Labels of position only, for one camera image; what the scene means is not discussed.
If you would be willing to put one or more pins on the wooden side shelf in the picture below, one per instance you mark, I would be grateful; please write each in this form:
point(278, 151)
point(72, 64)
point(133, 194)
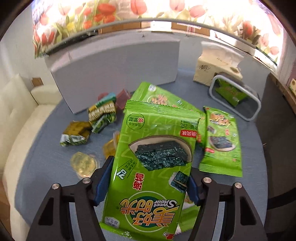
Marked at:
point(284, 90)

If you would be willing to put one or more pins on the green seaweed pack underneath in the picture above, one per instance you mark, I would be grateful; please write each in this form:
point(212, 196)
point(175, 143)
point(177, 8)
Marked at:
point(188, 216)

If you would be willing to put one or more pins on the green white snack packet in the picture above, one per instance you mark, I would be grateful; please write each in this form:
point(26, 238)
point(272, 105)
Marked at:
point(102, 113)

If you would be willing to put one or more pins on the pink jelly cup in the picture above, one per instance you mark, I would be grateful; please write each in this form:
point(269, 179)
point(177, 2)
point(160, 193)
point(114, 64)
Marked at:
point(121, 98)

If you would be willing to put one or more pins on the green seaweed pack front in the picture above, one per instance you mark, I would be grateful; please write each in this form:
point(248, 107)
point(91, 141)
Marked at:
point(151, 167)

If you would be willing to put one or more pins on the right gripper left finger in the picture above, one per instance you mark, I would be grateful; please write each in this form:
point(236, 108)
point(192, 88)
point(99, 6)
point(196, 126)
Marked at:
point(53, 219)

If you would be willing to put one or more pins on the olive gold snack packet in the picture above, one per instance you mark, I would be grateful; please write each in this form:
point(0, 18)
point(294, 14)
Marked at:
point(76, 133)

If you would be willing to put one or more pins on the blue table cloth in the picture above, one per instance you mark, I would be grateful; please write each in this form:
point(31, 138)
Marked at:
point(47, 162)

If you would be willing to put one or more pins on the cream cardboard box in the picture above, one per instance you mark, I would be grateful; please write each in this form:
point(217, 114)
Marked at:
point(292, 86)

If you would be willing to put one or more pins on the clear yellow jelly cup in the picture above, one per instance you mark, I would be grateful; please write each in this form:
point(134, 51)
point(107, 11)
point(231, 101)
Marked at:
point(84, 164)

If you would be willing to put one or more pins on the white leather sofa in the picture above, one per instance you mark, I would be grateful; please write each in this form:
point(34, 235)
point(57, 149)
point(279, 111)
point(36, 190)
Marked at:
point(23, 112)

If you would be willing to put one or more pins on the black white digital clock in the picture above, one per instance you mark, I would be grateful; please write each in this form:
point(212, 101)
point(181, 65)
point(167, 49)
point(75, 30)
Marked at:
point(235, 95)

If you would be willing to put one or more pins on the green seaweed pack back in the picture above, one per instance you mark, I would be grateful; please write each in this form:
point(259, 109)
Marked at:
point(148, 92)

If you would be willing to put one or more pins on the tulip print roller blind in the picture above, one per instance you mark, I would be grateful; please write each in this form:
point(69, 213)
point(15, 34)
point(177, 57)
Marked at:
point(247, 25)

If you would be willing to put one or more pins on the orange jelly cup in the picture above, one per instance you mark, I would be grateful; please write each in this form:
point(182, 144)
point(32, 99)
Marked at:
point(109, 148)

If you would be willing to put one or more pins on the green seaweed pack right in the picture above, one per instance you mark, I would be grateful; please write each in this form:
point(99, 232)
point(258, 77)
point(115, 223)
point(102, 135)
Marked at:
point(222, 152)

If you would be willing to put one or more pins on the tissue pack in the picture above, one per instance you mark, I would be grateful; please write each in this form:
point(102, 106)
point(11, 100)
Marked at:
point(216, 58)

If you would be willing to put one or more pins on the green seaweed pack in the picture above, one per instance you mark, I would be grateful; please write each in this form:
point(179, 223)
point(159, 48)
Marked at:
point(151, 167)
point(222, 152)
point(148, 92)

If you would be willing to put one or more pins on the white storage box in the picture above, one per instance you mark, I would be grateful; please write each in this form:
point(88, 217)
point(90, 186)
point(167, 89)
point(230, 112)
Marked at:
point(85, 71)

